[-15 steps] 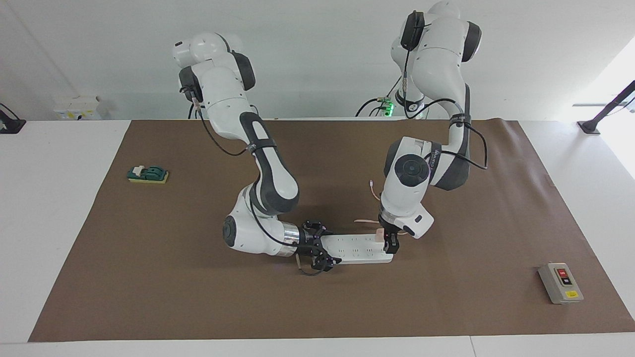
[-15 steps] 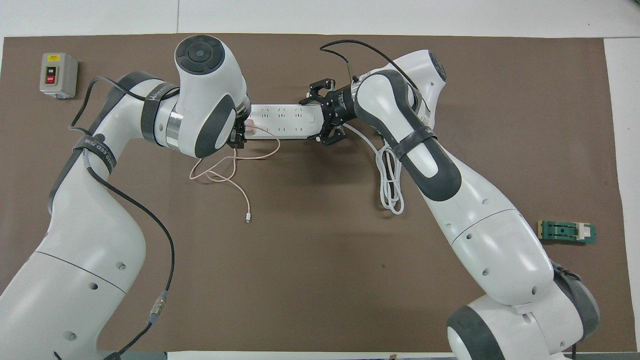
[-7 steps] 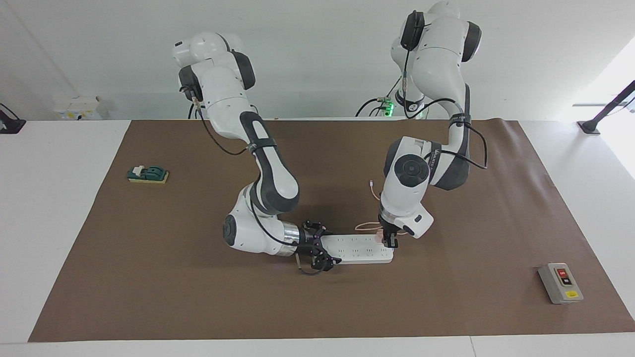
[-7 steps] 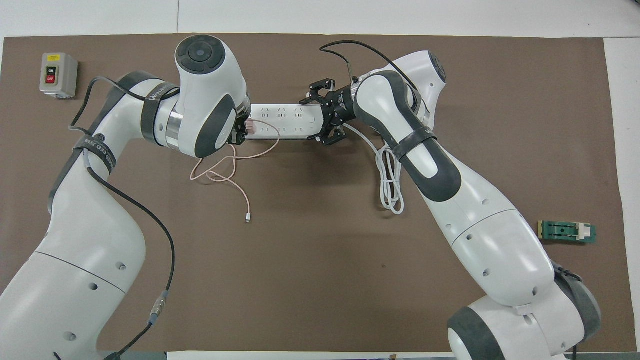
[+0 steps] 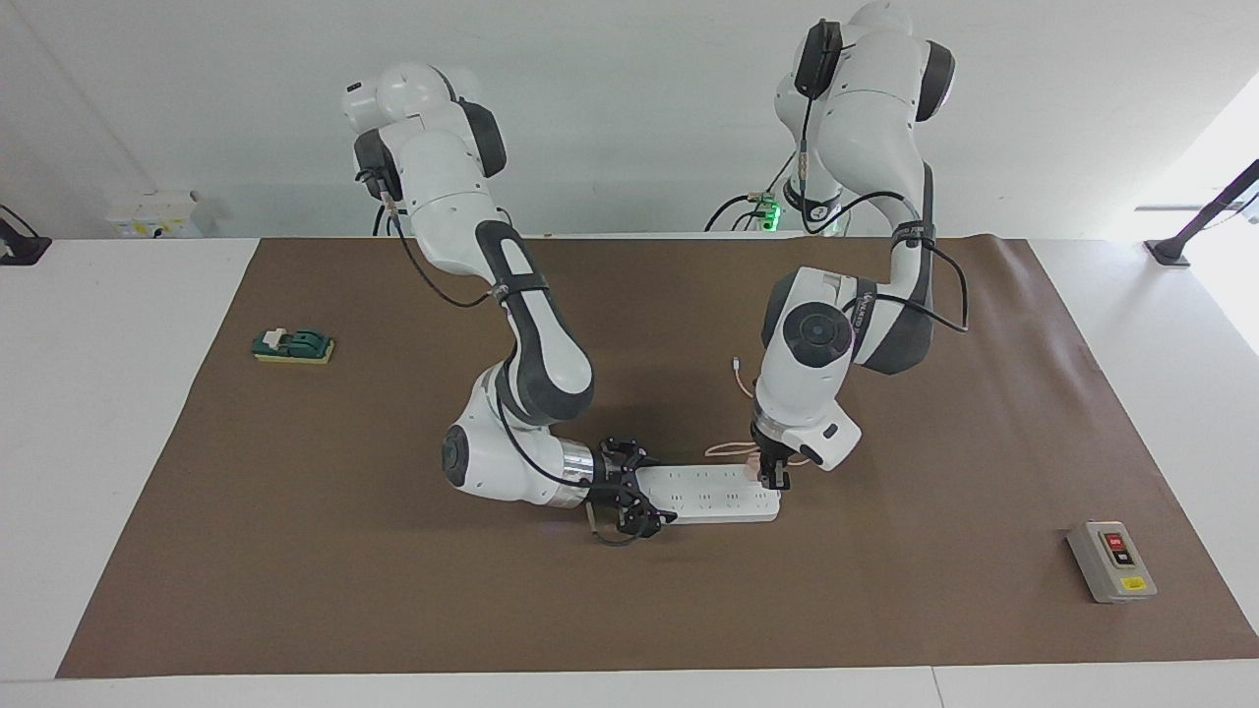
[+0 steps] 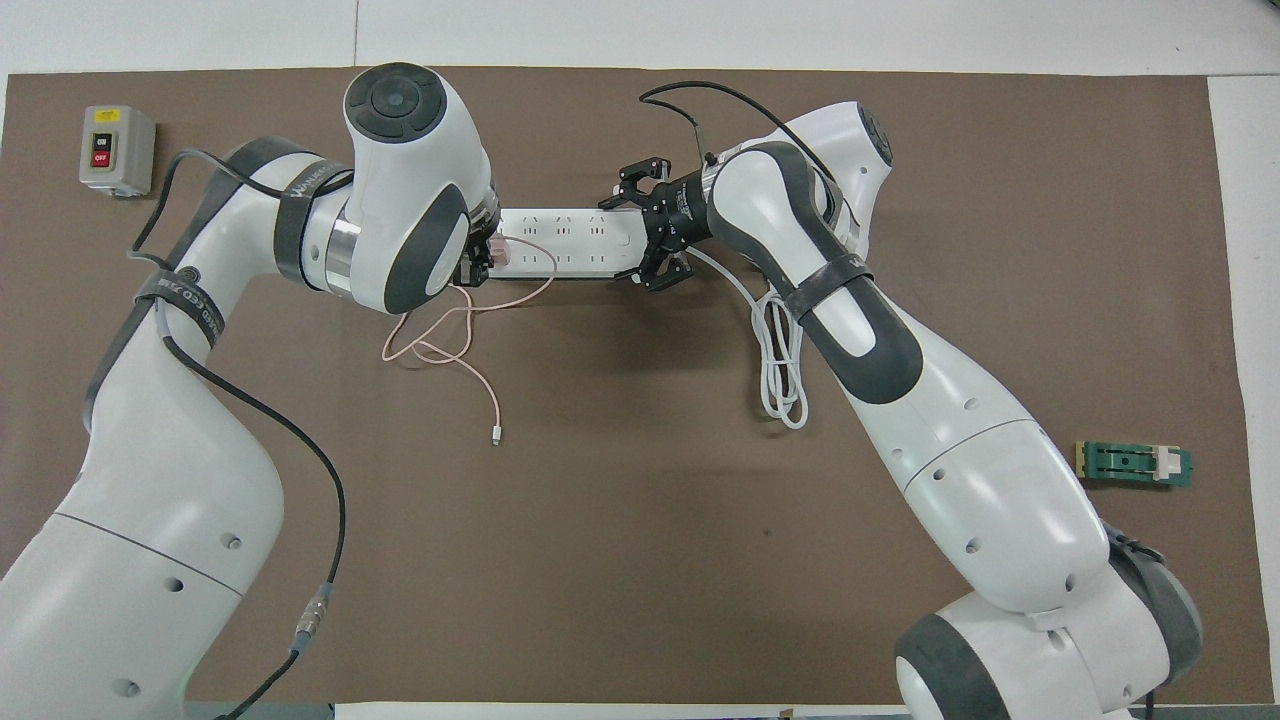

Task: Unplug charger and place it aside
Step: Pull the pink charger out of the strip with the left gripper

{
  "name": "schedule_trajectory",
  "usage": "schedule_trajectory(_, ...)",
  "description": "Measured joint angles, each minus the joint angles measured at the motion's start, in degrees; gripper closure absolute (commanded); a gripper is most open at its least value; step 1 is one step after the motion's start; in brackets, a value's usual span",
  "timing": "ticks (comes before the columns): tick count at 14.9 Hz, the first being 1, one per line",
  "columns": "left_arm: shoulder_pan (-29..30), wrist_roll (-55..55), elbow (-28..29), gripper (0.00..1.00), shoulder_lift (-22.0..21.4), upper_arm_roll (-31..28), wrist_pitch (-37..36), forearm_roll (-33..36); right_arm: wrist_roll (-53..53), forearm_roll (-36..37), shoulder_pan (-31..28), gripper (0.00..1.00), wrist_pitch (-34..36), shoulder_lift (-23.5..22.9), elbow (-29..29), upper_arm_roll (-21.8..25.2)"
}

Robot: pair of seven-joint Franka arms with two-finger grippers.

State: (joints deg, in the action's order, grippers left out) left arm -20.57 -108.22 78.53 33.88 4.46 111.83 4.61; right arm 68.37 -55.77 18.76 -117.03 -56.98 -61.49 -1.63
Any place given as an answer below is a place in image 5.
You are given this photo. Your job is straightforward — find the white box with yellow labels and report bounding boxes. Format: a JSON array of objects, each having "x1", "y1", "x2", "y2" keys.
[{"x1": 106, "y1": 192, "x2": 203, "y2": 239}]

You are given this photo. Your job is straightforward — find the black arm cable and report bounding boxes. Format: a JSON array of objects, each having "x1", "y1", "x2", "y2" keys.
[
  {"x1": 795, "y1": 20, "x2": 971, "y2": 335},
  {"x1": 359, "y1": 167, "x2": 640, "y2": 548}
]

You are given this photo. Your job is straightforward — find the brown table mat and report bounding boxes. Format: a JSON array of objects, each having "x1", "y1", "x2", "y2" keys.
[{"x1": 56, "y1": 236, "x2": 1259, "y2": 679}]

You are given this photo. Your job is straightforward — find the black base cables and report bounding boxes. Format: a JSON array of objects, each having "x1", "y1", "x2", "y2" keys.
[{"x1": 703, "y1": 147, "x2": 800, "y2": 234}]

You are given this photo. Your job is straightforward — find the black clamp mount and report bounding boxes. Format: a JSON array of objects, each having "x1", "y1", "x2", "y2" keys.
[{"x1": 0, "y1": 204, "x2": 52, "y2": 266}]

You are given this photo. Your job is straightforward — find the white power strip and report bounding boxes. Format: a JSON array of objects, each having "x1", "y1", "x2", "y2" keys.
[{"x1": 634, "y1": 464, "x2": 781, "y2": 524}]

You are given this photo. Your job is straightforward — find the black angled stand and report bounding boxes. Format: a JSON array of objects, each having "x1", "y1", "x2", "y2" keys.
[{"x1": 1144, "y1": 157, "x2": 1259, "y2": 267}]

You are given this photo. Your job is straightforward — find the pink charging cable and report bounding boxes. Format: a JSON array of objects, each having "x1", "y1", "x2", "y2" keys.
[{"x1": 706, "y1": 356, "x2": 822, "y2": 468}]

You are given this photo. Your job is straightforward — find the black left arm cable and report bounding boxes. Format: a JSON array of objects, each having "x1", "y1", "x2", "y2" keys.
[{"x1": 795, "y1": 20, "x2": 971, "y2": 335}]

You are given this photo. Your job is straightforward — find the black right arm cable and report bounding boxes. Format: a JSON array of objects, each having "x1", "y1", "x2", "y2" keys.
[{"x1": 359, "y1": 167, "x2": 640, "y2": 548}]

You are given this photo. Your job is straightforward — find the green knife switch block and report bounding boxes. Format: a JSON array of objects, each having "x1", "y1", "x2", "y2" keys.
[{"x1": 252, "y1": 327, "x2": 335, "y2": 366}]

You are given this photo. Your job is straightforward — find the grey on-off switch box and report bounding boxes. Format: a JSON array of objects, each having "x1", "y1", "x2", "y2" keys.
[{"x1": 1067, "y1": 520, "x2": 1159, "y2": 605}]

